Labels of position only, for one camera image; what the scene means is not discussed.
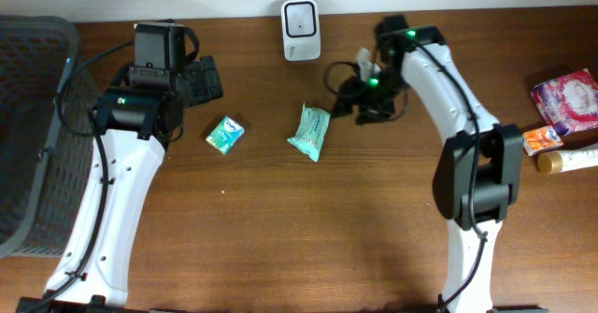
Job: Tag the white bottle with cork cap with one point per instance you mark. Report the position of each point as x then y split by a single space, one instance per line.
558 161

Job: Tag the small teal tissue pack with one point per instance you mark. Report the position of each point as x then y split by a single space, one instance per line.
225 135

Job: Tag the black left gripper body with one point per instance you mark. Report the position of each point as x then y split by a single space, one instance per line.
197 81

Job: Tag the orange tissue pack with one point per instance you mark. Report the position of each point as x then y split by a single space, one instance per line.
541 139

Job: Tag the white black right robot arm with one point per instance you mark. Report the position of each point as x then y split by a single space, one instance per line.
477 177

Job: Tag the dark plastic mesh basket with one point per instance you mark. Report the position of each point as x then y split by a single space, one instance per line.
45 157

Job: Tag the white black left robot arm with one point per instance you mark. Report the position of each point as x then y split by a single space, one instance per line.
133 122

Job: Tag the red purple tissue pack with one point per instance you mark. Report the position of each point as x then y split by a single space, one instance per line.
568 103

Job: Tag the teal wet wipes pack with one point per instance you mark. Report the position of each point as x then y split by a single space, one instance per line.
309 137

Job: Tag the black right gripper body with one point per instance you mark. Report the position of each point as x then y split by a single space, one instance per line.
377 100

